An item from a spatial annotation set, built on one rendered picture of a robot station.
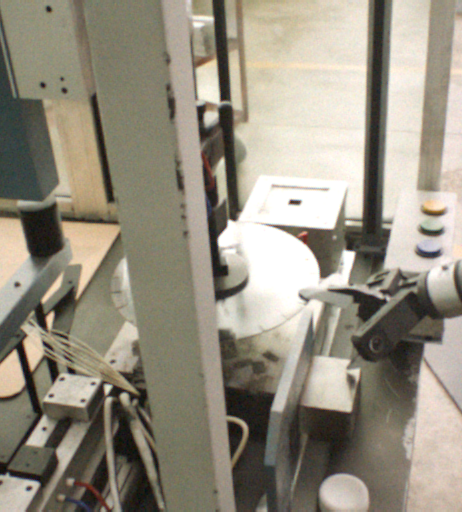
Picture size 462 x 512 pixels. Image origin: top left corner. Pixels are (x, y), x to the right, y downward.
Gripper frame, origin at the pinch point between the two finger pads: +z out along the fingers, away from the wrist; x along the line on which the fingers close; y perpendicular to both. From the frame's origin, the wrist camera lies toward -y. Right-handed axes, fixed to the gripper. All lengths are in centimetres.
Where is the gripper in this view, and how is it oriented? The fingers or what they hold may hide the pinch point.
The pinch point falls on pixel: (319, 333)
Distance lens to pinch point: 125.3
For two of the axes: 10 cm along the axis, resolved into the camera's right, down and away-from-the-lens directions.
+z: -7.2, 2.8, 6.3
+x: -5.3, -8.1, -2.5
